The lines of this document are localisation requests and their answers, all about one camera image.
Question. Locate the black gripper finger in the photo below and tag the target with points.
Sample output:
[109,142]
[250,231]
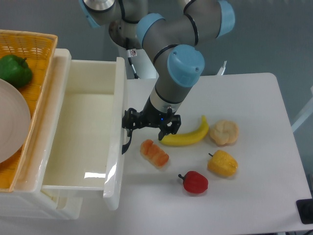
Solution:
[131,120]
[169,126]

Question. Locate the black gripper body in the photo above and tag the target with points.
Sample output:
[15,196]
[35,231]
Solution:
[151,116]

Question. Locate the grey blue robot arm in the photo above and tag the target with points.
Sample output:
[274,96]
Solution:
[170,47]

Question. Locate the white drawer cabinet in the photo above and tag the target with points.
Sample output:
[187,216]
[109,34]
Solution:
[27,200]

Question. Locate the yellow banana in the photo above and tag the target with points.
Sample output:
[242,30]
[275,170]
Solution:
[185,139]

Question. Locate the orange glazed bread loaf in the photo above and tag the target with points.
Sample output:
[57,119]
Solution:
[154,154]

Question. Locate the round bread roll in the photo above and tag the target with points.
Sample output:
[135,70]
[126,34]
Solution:
[224,132]

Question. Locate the red bell pepper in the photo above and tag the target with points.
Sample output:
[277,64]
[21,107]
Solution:
[194,182]

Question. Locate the yellow bell pepper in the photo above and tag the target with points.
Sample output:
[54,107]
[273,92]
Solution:
[222,163]

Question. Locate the yellow wicker basket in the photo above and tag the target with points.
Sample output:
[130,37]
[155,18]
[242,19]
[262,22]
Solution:
[39,50]

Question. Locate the beige plate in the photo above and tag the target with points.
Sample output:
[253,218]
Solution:
[14,120]

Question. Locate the green bell pepper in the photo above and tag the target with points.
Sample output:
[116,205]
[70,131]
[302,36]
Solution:
[15,70]

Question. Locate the black device at edge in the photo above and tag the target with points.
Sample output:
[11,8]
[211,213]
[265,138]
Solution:
[305,210]

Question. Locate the white frame bar right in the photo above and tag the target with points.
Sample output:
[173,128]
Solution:
[303,114]

